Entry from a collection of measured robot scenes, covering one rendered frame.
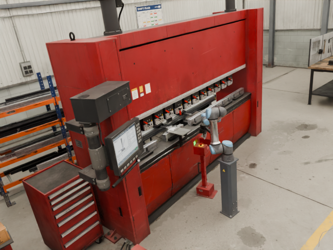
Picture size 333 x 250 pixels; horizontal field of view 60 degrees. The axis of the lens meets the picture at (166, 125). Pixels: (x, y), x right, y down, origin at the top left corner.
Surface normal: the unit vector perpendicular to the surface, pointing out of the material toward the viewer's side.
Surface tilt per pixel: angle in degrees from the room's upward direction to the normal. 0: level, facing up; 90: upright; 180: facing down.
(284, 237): 0
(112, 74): 90
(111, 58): 90
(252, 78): 90
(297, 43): 90
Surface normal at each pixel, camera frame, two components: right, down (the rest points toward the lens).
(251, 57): -0.64, 0.36
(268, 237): -0.11, -0.91
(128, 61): 0.76, 0.17
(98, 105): 0.91, 0.07
